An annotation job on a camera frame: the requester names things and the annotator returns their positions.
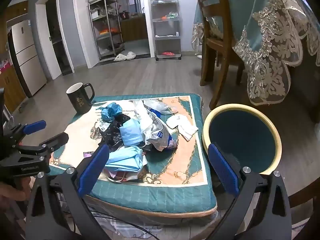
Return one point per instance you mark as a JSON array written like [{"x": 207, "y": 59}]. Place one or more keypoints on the red plastic packet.
[{"x": 168, "y": 53}]

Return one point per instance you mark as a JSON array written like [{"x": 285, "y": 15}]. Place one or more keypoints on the clear plastic bag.
[{"x": 161, "y": 106}]

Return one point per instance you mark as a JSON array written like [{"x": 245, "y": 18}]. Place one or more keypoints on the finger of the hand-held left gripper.
[
  {"x": 53, "y": 142},
  {"x": 33, "y": 127}
]

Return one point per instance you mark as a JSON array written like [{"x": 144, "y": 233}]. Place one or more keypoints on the person's left hand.
[{"x": 10, "y": 191}]

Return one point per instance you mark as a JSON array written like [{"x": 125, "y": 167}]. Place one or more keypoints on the metal shelf rack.
[{"x": 107, "y": 45}]

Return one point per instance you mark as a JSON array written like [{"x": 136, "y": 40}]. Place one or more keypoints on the white plastic floor object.
[{"x": 198, "y": 56}]

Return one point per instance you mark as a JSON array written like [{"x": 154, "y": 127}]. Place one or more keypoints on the white slipper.
[
  {"x": 120, "y": 58},
  {"x": 130, "y": 55}
]

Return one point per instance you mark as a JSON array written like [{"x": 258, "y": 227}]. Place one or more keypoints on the orange plastic bag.
[{"x": 107, "y": 31}]

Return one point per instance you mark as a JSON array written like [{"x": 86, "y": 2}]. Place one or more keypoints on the black mug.
[{"x": 78, "y": 100}]

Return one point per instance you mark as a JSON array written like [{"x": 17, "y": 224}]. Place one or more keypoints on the teal bin with cream rim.
[{"x": 237, "y": 135}]

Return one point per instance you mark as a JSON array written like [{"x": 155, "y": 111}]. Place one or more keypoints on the wooden dining chair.
[{"x": 221, "y": 80}]

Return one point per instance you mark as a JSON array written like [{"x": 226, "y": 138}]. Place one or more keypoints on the kitchen counter cabinet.
[{"x": 133, "y": 28}]

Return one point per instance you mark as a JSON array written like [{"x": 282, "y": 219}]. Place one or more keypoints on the brown wooden cabinet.
[{"x": 10, "y": 90}]

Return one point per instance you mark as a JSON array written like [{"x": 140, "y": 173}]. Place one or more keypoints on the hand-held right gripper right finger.
[{"x": 222, "y": 172}]

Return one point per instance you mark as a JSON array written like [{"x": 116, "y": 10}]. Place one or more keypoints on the white framed doorway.
[{"x": 41, "y": 42}]

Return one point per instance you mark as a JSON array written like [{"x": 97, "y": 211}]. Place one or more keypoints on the red pot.
[{"x": 123, "y": 14}]

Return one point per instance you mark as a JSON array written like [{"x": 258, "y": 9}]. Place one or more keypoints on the teal printed cushion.
[{"x": 175, "y": 160}]

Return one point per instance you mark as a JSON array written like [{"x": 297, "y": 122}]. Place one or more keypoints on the red white snack packet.
[{"x": 120, "y": 175}]

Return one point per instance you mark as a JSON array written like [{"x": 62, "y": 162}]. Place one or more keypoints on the white rolling cart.
[{"x": 166, "y": 38}]

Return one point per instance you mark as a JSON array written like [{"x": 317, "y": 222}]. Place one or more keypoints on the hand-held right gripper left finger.
[{"x": 93, "y": 166}]

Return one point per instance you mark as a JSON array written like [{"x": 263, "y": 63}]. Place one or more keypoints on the blue plastic glove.
[{"x": 111, "y": 111}]

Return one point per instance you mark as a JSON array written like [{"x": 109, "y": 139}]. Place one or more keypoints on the blue face mask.
[
  {"x": 125, "y": 158},
  {"x": 131, "y": 132}
]

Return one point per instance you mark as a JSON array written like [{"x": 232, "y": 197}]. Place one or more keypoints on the silver refrigerator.
[{"x": 25, "y": 55}]

